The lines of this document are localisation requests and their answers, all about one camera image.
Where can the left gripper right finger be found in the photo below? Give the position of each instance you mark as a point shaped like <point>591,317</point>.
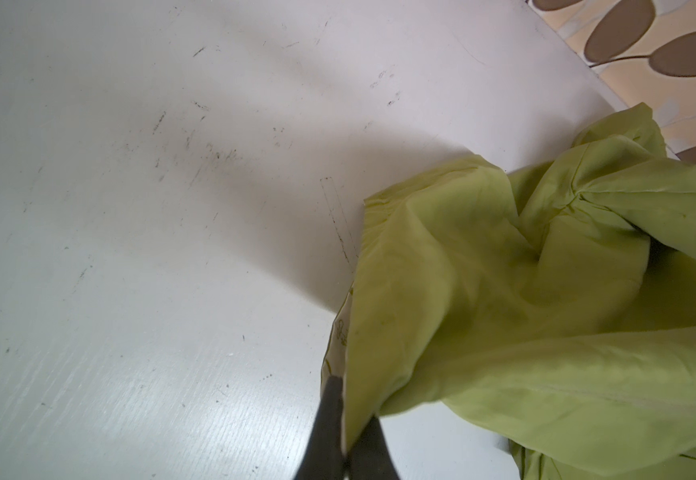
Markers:
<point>369,458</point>

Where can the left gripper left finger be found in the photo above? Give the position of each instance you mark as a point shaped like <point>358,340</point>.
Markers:
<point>323,458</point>

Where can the green zip-up hooded jacket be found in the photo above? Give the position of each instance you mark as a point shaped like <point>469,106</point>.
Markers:
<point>554,305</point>

